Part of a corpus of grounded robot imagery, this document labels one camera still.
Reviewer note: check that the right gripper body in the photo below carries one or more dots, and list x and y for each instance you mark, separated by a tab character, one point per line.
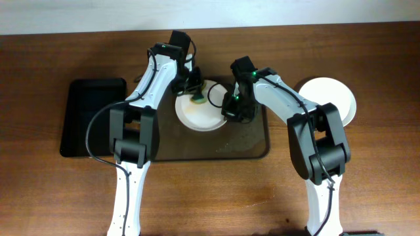
234	113

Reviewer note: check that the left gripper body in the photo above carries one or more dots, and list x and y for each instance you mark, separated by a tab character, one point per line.
194	86

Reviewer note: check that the green yellow sponge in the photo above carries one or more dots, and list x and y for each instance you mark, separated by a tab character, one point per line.
198	97

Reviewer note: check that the white plate top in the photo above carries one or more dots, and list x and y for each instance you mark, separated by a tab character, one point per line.
199	117

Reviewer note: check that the white plate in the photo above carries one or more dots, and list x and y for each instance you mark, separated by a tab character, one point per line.
349	111
323	90
199	117

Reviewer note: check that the white plate bottom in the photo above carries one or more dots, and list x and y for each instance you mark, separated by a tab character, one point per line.
323	90

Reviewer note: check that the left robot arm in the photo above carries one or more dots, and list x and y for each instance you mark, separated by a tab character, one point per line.
134	131

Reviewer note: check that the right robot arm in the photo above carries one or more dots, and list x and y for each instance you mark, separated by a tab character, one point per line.
318	145

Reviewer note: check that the brown serving tray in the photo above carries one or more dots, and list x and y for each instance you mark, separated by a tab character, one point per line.
230	141

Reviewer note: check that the black rectangular tray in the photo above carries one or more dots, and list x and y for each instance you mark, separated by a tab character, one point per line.
85	98

